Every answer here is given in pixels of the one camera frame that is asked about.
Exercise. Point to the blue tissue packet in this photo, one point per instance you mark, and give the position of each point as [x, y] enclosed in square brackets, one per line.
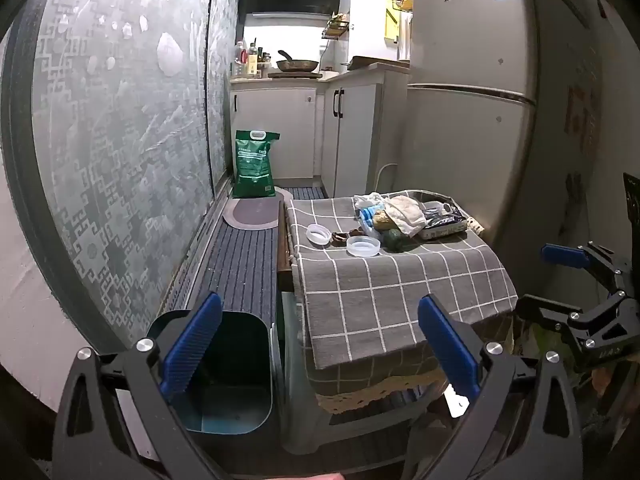
[369, 220]

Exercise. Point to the dark blue trash bin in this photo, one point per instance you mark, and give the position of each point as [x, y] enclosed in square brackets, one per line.
[235, 360]

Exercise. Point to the metal frying pan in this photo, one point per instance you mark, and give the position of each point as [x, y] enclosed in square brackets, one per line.
[300, 65]

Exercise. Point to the wooden cutting board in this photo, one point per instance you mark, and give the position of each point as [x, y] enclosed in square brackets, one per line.
[372, 61]

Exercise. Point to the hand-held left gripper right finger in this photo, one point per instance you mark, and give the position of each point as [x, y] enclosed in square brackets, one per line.
[447, 345]

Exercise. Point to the dark packet tray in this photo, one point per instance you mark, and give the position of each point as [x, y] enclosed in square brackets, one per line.
[442, 222]

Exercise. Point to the dark green wrapper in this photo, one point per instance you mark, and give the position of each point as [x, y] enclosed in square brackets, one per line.
[392, 241]

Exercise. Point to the beige plastic bag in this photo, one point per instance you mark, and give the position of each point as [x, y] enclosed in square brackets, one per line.
[402, 215]

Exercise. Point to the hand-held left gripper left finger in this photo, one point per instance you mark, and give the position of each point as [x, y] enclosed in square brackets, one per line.
[192, 345]

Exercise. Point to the striped blue floor runner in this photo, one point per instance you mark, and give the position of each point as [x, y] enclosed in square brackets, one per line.
[240, 270]

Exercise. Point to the large clear plastic lid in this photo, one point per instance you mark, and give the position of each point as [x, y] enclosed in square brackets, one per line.
[363, 247]

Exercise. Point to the row of condiment bottles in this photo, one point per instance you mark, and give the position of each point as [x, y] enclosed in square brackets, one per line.
[252, 62]

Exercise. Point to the grey checked tablecloth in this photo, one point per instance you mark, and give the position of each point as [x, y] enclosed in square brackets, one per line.
[390, 285]

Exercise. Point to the oval grey floor mat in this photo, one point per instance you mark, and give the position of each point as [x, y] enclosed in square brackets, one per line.
[250, 212]

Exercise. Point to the small clear plastic lid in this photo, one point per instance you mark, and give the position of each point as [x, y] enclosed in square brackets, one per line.
[318, 234]

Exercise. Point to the silver refrigerator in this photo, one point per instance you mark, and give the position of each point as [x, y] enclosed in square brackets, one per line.
[465, 135]

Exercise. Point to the white kitchen cabinet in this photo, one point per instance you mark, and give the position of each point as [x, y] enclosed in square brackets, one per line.
[355, 130]
[275, 125]

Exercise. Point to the yellow hanging cloth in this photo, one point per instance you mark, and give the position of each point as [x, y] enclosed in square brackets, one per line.
[391, 20]

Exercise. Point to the green rice bag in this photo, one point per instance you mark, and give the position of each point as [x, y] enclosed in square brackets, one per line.
[255, 165]

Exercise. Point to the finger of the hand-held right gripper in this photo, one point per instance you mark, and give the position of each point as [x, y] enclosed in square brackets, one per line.
[540, 310]
[565, 255]

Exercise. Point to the frosted patterned glass door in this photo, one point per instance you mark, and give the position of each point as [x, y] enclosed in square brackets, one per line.
[115, 160]
[222, 85]

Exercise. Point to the white paper sticker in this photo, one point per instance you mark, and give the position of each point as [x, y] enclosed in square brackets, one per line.
[169, 55]

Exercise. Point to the wall spice rack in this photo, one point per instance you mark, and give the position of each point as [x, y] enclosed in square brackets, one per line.
[336, 26]

